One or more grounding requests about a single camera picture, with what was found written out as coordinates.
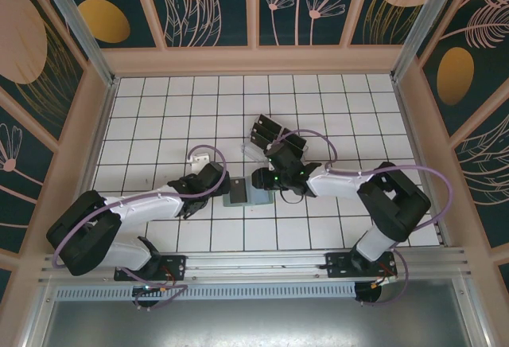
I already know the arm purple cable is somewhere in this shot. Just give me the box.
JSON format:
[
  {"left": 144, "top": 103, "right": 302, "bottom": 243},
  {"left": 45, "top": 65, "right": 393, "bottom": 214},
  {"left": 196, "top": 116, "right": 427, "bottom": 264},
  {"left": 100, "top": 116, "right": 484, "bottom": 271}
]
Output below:
[
  {"left": 274, "top": 128, "right": 455, "bottom": 307},
  {"left": 51, "top": 144, "right": 228, "bottom": 311}
]

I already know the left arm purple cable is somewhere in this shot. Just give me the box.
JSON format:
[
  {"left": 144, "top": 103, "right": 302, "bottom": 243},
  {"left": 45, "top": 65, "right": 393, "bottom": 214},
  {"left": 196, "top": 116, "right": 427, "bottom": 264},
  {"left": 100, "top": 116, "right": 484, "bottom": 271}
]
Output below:
[{"left": 51, "top": 144, "right": 228, "bottom": 311}]

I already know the thin black cable loop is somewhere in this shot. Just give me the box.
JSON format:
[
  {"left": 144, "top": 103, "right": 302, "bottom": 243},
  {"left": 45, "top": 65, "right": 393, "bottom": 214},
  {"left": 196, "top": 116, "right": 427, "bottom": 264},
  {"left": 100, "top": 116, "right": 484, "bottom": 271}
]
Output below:
[{"left": 278, "top": 189, "right": 306, "bottom": 205}]

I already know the green card holder wallet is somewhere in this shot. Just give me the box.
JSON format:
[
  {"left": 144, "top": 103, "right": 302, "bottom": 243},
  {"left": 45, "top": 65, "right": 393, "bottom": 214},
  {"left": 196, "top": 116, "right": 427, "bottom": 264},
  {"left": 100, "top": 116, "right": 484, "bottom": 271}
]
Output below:
[{"left": 221, "top": 177, "right": 274, "bottom": 209}]

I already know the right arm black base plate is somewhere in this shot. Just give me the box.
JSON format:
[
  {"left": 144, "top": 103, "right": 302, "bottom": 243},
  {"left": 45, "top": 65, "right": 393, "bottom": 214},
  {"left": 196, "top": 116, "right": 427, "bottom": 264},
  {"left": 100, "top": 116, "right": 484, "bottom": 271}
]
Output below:
[{"left": 324, "top": 251, "right": 398, "bottom": 281}]

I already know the grey metal sheet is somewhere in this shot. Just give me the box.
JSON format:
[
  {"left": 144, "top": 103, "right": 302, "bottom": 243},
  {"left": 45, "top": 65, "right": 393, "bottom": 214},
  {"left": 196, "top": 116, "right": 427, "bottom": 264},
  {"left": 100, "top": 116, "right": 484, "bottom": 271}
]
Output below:
[{"left": 23, "top": 279, "right": 491, "bottom": 347}]

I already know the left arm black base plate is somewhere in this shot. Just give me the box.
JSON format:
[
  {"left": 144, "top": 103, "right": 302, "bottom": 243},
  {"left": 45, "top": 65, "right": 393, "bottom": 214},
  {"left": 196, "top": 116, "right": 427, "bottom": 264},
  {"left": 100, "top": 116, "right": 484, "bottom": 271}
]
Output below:
[{"left": 114, "top": 254, "right": 188, "bottom": 283}]

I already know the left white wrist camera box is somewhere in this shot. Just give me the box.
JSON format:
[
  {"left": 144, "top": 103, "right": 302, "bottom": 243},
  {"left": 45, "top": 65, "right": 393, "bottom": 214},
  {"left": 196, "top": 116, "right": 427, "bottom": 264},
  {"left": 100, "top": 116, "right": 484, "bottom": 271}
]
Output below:
[{"left": 187, "top": 151, "right": 211, "bottom": 174}]

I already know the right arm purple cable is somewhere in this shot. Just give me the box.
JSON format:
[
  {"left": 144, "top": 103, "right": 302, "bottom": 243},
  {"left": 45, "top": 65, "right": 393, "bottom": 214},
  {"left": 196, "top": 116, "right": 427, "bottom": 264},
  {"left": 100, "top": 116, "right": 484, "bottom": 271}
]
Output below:
[{"left": 274, "top": 128, "right": 455, "bottom": 307}]

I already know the aluminium mounting rail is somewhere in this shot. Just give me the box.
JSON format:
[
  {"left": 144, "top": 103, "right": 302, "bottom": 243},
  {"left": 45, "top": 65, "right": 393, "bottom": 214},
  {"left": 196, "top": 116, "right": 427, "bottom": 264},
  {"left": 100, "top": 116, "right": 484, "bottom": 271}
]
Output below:
[{"left": 37, "top": 246, "right": 474, "bottom": 285}]

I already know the clear acrylic card stand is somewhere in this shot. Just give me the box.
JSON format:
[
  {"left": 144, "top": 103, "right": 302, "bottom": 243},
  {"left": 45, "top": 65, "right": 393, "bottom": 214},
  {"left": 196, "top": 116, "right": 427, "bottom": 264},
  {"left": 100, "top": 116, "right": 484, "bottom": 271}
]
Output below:
[{"left": 239, "top": 112, "right": 312, "bottom": 170}]

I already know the aluminium corner post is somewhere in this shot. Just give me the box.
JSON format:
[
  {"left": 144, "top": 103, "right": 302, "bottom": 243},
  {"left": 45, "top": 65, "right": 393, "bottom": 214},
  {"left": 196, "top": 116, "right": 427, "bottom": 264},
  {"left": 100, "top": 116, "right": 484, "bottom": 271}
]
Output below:
[
  {"left": 389, "top": 0, "right": 477, "bottom": 82},
  {"left": 32, "top": 0, "right": 121, "bottom": 88}
]

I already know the grey slotted cable duct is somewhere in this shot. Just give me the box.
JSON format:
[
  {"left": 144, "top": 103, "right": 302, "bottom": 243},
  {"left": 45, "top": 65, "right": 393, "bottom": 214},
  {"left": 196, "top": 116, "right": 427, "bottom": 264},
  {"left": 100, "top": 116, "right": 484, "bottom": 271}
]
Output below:
[{"left": 53, "top": 282, "right": 358, "bottom": 301}]

